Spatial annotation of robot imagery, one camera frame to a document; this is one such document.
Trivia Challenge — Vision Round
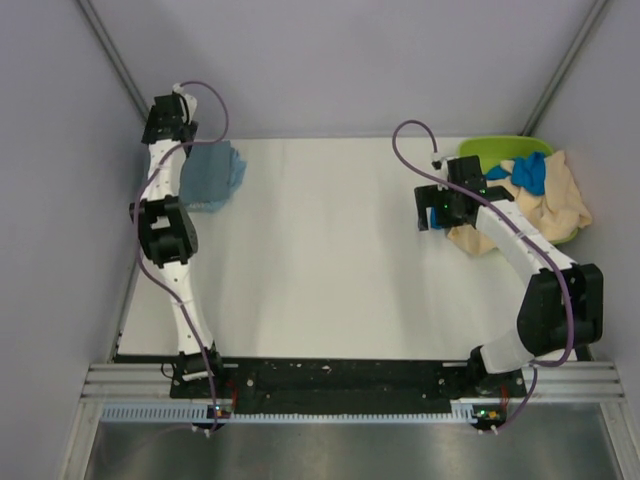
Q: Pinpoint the grey-blue t shirt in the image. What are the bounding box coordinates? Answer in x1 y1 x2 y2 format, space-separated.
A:
179 141 247 204

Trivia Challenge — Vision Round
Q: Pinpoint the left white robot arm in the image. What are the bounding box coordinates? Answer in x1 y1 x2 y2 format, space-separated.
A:
129 89 227 397

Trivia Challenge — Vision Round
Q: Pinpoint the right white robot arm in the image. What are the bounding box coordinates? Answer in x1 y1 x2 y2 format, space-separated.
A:
414 156 604 396

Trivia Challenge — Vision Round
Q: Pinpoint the green plastic basket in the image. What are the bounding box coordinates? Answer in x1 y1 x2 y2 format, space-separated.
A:
458 134 584 246

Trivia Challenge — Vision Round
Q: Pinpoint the bright blue t shirt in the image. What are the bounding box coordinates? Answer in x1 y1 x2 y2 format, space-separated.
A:
430 152 546 229

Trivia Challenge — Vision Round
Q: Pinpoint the folded printed blue t shirt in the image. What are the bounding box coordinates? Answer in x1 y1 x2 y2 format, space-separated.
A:
183 200 227 214

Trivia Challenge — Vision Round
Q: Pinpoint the cream yellow t shirt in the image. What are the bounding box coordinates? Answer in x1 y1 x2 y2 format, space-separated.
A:
446 150 594 257

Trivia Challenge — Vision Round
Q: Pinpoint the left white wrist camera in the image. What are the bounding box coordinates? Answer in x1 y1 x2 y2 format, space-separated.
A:
172 83 198 125

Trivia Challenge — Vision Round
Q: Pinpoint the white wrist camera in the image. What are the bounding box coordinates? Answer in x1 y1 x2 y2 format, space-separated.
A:
431 152 449 176
172 83 198 125

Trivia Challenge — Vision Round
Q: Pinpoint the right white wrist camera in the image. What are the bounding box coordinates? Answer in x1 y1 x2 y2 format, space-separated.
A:
431 152 449 176

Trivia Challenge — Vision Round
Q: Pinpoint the left aluminium corner post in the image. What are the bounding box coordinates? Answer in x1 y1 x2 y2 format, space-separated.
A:
73 0 150 133

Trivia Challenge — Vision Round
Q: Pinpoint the aluminium corner post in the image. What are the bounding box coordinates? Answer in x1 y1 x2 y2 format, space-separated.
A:
518 0 613 137
73 0 150 133

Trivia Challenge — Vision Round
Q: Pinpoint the right aluminium corner post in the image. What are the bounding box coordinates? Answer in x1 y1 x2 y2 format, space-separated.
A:
518 0 613 137

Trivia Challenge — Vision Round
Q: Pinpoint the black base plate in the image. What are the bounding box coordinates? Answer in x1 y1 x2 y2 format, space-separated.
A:
169 355 529 415

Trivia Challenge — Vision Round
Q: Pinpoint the light blue cable duct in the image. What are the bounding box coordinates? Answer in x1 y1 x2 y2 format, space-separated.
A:
99 399 506 427

